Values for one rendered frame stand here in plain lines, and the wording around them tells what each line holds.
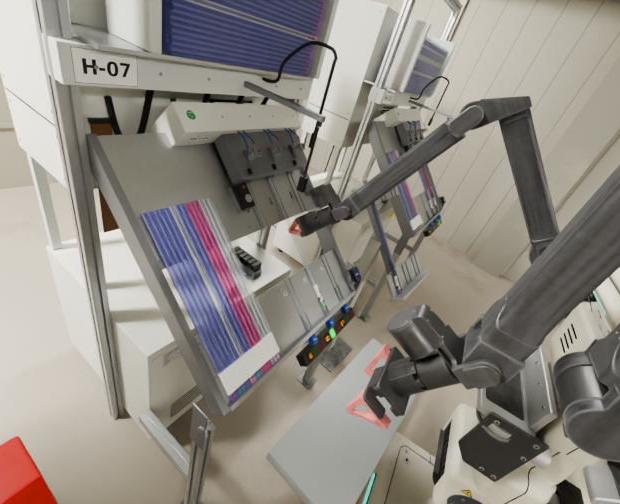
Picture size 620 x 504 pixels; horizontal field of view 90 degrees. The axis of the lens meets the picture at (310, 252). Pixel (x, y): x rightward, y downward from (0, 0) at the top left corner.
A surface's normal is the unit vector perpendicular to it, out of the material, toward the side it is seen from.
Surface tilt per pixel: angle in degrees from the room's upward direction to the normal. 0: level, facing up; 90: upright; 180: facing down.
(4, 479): 0
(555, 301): 90
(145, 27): 90
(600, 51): 90
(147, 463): 0
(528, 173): 92
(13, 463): 0
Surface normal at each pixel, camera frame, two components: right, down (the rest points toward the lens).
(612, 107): -0.62, 0.30
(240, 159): 0.73, -0.22
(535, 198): -0.43, 0.38
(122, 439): 0.27, -0.79
